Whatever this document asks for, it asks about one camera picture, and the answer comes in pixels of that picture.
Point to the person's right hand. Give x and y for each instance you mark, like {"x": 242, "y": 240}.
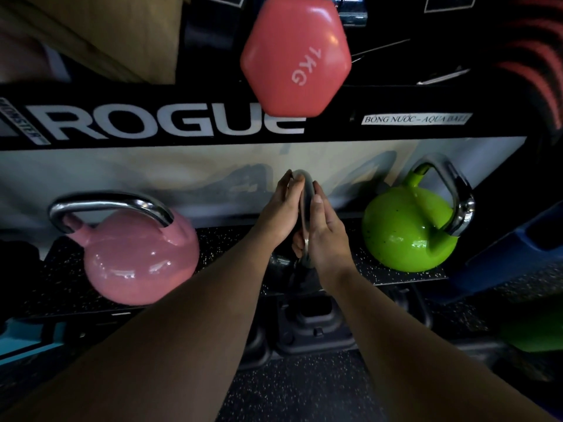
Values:
{"x": 327, "y": 250}

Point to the person's left hand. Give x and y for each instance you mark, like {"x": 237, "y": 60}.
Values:
{"x": 279, "y": 215}

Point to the black kettlebell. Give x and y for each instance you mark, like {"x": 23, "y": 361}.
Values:
{"x": 307, "y": 215}

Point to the green kettlebell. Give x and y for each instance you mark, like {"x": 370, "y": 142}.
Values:
{"x": 404, "y": 232}

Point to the pink kettlebell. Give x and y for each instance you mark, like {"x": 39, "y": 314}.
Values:
{"x": 140, "y": 268}

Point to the black Rogue storage rack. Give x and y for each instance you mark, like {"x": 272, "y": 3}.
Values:
{"x": 396, "y": 98}

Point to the person's right forearm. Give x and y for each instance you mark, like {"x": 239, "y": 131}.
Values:
{"x": 418, "y": 360}

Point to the person's left forearm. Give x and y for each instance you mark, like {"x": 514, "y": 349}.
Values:
{"x": 154, "y": 347}

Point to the black rubber weight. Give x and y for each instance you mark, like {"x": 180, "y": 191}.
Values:
{"x": 314, "y": 320}
{"x": 255, "y": 347}
{"x": 411, "y": 307}

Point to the white paper label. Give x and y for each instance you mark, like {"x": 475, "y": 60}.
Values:
{"x": 418, "y": 119}

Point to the pink hex dumbbell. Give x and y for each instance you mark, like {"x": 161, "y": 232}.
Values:
{"x": 294, "y": 52}

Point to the blue foam tube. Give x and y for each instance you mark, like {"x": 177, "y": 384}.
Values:
{"x": 506, "y": 259}

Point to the blue metal bottle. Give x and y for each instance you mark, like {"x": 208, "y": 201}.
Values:
{"x": 352, "y": 10}

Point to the green foam tube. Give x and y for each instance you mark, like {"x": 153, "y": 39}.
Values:
{"x": 536, "y": 329}

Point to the black red striped wrist wrap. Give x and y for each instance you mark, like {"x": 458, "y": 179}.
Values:
{"x": 536, "y": 61}

